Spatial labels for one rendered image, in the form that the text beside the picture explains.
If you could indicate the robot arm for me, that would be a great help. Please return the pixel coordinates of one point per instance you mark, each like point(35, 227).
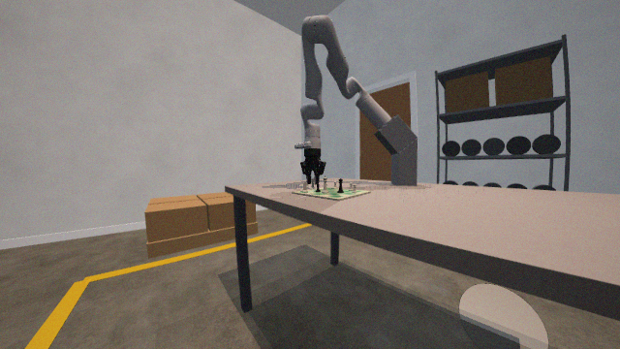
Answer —
point(320, 30)

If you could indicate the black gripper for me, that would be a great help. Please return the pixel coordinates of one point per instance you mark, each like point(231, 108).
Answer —
point(311, 163)

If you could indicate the green and white chessboard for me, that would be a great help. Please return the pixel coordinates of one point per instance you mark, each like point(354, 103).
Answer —
point(332, 194)

